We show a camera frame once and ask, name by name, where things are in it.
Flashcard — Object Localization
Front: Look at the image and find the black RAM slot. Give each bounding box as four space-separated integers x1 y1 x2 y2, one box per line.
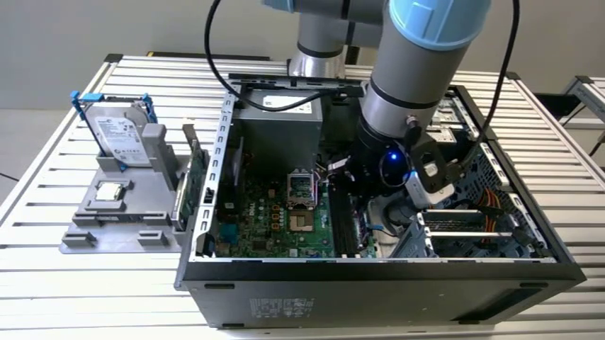
339 191 359 258
328 187 350 258

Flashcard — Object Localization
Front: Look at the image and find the metal socket cover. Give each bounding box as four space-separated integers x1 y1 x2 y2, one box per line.
286 169 316 210

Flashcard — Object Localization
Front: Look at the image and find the grey power supply unit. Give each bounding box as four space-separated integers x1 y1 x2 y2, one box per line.
231 88 324 178

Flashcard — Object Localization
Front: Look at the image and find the CPU socket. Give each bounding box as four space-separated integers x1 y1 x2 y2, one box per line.
288 210 316 233

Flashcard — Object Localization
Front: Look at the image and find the metal disk bay cage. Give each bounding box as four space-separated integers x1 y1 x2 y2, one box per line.
390 208 515 259

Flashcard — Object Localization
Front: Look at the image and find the green motherboard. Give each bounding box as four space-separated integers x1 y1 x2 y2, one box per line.
215 176 379 259

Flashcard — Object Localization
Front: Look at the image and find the black open PC case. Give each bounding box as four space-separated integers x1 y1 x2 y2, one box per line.
173 72 587 329

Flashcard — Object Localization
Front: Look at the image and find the green graphics card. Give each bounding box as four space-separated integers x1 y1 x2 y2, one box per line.
169 122 212 232

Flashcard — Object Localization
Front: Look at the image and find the black panel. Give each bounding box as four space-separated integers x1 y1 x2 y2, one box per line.
531 92 581 122

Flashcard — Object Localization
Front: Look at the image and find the grey parts rack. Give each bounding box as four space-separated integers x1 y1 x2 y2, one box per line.
56 123 195 254

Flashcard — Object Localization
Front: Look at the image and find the metal slat side table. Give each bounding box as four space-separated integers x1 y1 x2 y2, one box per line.
558 75 605 157

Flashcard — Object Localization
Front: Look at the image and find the hard disk in blue carrier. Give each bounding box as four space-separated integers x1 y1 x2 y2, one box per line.
69 91 160 173

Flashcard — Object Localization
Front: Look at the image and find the silver CPU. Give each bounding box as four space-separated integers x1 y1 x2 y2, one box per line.
93 183 128 202

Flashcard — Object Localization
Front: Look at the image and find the short dark blue cable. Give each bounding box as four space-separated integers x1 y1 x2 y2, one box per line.
376 152 412 188

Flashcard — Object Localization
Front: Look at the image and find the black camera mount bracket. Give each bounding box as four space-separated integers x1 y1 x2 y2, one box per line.
406 140 463 194

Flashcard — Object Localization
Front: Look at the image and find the purple white wire bundle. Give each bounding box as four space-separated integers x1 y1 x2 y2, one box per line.
312 162 335 183

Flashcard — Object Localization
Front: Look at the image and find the black wire loop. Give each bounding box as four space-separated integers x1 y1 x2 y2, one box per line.
384 203 418 228

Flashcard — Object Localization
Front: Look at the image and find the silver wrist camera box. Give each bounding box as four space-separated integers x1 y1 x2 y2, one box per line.
403 171 455 207

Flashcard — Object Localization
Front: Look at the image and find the blue wire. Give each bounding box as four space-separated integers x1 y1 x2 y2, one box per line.
367 222 408 238

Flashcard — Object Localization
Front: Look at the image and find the grey metal drive bay bracket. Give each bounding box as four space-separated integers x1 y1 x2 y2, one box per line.
424 90 474 146

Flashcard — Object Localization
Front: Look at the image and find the orange wire bundle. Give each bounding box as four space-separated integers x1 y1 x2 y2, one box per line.
475 187 505 246

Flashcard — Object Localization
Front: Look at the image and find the black flat wire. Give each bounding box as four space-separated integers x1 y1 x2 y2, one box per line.
455 199 505 216

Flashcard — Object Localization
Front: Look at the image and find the black camera cable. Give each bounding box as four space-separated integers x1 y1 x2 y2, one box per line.
451 0 521 173

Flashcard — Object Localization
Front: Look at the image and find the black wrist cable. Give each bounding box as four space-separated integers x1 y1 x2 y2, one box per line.
205 0 367 111

